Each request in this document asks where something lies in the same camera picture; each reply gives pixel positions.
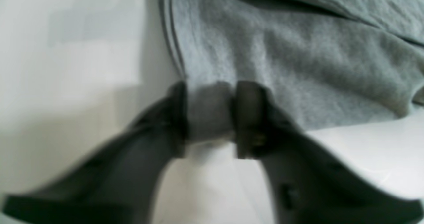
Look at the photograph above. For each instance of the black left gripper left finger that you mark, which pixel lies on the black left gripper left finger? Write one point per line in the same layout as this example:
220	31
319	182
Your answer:
116	184

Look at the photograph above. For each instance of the grey t-shirt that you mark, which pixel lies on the grey t-shirt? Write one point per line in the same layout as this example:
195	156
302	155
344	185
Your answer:
328	63

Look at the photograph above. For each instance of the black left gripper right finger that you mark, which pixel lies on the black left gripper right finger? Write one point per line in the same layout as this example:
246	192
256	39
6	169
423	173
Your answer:
309	185

